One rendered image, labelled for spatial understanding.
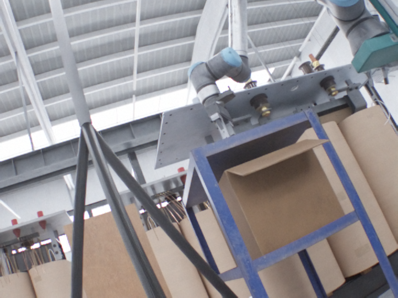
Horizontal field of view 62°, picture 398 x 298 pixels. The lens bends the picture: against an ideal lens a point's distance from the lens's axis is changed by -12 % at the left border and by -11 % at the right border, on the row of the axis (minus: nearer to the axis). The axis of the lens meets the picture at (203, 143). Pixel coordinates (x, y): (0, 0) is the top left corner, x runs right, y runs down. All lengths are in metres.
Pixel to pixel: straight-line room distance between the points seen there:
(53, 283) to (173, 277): 1.09
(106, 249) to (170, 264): 1.99
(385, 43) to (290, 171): 0.65
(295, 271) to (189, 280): 1.66
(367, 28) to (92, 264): 1.38
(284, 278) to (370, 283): 0.61
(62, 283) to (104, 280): 2.04
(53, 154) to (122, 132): 2.13
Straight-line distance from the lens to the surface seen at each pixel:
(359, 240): 2.09
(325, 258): 1.96
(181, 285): 3.36
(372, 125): 2.43
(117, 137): 10.61
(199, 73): 1.48
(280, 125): 1.18
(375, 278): 2.28
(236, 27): 1.64
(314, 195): 1.15
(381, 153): 2.38
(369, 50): 1.43
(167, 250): 3.37
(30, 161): 10.72
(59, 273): 3.44
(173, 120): 1.95
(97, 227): 1.43
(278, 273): 1.88
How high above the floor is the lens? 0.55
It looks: 19 degrees up
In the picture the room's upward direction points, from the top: 24 degrees counter-clockwise
